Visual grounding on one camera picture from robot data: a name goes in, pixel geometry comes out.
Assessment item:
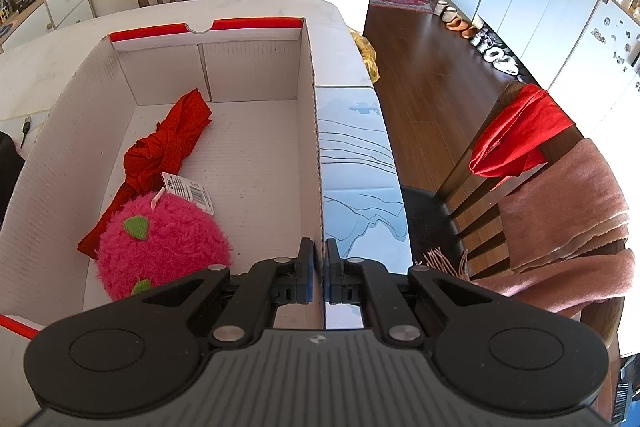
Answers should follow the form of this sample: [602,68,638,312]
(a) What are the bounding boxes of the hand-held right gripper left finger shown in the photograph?
[142,238,317,348]

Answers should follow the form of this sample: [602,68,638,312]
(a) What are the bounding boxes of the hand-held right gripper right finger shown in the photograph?
[325,238,496,348]

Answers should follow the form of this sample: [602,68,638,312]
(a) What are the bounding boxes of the white cardboard box red rim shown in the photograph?
[0,18,326,343]

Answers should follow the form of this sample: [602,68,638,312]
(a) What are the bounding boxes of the light blue printed table mat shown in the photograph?
[316,84,413,330]

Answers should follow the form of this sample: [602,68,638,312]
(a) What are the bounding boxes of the pink plush strawberry toy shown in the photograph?
[96,172,233,303]

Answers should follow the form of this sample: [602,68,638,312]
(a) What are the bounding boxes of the red cloth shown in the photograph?
[77,89,213,260]

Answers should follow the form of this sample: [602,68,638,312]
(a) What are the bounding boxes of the yellow bag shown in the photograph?
[348,27,377,82]

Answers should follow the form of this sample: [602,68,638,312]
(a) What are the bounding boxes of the red garment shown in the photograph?
[468,84,576,178]

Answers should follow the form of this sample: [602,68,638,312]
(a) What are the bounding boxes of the pink scarf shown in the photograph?
[422,138,636,323]

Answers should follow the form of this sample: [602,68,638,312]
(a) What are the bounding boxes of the dark wooden chair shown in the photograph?
[402,82,621,358]

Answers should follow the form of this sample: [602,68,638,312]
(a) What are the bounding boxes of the row of shoes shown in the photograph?
[432,0,523,80]

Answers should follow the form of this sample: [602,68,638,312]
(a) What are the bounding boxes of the white cabinet with magnets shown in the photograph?
[547,0,640,135]

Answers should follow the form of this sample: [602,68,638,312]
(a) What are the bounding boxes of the white wooden sideboard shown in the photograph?
[0,0,97,52]

